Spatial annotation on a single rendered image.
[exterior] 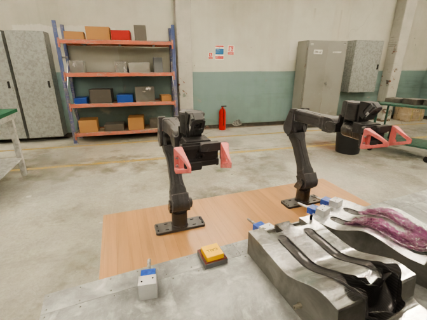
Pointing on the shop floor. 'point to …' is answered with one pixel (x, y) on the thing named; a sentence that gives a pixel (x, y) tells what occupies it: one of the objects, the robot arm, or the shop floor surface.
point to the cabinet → (319, 75)
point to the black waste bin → (346, 145)
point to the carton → (408, 114)
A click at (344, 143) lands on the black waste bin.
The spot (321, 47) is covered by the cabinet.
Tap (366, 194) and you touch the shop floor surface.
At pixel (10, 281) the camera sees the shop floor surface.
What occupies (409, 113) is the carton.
